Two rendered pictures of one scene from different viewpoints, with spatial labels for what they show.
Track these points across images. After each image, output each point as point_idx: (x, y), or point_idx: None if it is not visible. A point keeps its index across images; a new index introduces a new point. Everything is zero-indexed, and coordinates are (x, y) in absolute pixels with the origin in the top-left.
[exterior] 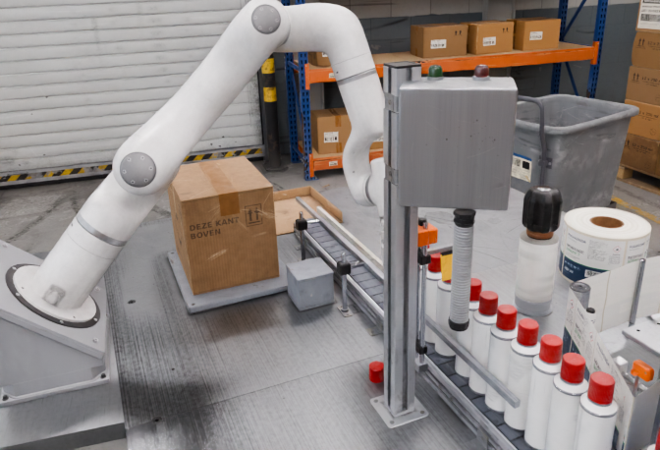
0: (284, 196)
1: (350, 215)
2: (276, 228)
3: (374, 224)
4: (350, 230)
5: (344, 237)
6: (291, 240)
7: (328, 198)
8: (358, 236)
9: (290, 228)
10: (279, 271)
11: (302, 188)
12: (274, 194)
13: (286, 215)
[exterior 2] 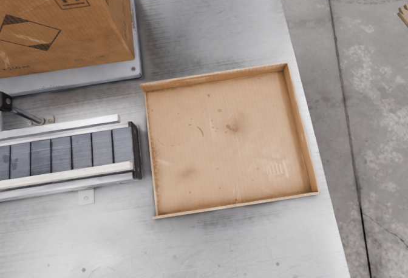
0: (300, 136)
1: (183, 241)
2: (169, 103)
3: (127, 275)
4: (119, 221)
5: (34, 187)
6: (121, 118)
7: (283, 224)
8: (90, 229)
9: (161, 124)
10: (8, 81)
11: (313, 175)
12: (298, 115)
13: (217, 127)
